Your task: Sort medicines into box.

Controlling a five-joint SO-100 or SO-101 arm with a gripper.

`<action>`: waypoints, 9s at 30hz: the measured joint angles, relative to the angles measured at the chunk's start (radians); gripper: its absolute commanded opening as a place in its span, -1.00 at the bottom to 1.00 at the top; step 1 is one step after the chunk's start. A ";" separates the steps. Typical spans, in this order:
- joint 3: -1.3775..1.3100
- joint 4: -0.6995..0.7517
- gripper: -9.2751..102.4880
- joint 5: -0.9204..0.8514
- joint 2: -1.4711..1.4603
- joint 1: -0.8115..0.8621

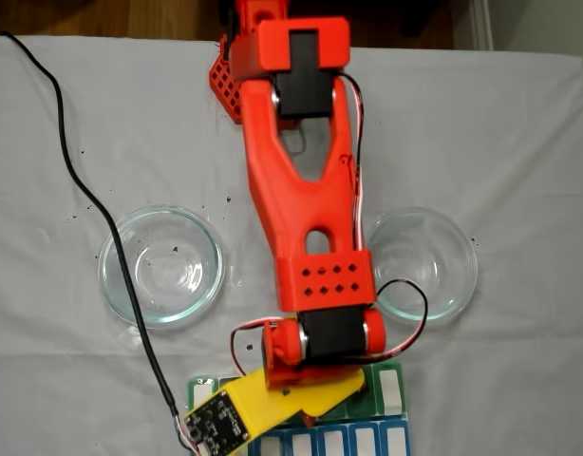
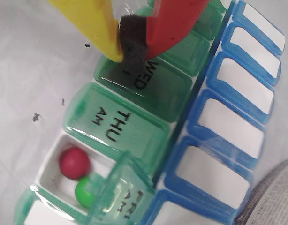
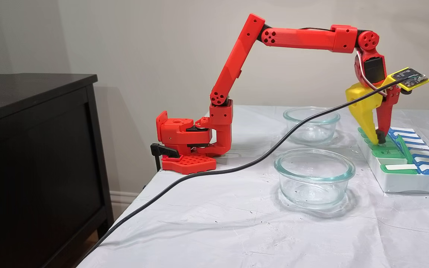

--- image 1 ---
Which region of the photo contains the white weekly pill organizer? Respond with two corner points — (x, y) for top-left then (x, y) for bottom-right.
(185, 360), (411, 456)

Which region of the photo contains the white tablecloth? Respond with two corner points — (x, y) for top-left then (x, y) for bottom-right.
(0, 33), (583, 456)

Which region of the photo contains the black table clamp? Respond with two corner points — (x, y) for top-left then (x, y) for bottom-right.
(222, 0), (239, 62)

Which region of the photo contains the camera board on yellow mount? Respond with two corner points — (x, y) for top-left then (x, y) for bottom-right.
(183, 369), (292, 456)

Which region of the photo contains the white baseboard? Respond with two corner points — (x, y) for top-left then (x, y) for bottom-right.
(470, 0), (495, 51)

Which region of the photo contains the thick black cable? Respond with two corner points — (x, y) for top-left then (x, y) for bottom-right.
(0, 30), (181, 422)

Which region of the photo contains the clear glass bowl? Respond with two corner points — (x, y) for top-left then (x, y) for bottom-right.
(367, 206), (480, 325)
(96, 204), (225, 331)

